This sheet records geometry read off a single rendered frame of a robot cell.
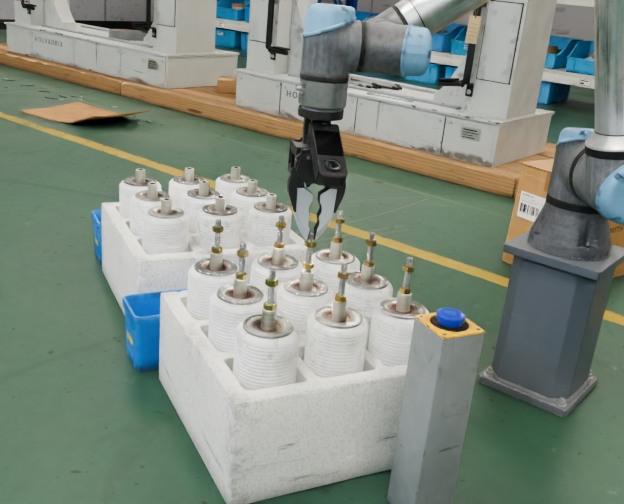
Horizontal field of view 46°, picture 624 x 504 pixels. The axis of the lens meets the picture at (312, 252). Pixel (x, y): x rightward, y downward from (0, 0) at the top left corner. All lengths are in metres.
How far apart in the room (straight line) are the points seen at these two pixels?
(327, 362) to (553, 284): 0.50
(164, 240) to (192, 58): 2.88
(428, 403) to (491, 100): 2.22
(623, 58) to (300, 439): 0.75
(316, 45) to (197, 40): 3.27
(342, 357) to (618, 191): 0.51
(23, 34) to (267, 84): 2.13
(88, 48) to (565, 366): 3.81
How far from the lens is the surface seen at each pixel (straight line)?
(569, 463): 1.40
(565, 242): 1.43
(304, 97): 1.15
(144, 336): 1.45
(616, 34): 1.26
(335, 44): 1.13
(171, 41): 4.31
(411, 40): 1.16
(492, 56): 3.14
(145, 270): 1.54
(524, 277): 1.47
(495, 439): 1.41
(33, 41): 5.28
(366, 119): 3.38
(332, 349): 1.13
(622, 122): 1.28
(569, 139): 1.42
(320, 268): 1.37
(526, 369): 1.53
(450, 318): 1.02
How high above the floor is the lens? 0.74
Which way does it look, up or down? 20 degrees down
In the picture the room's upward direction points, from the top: 6 degrees clockwise
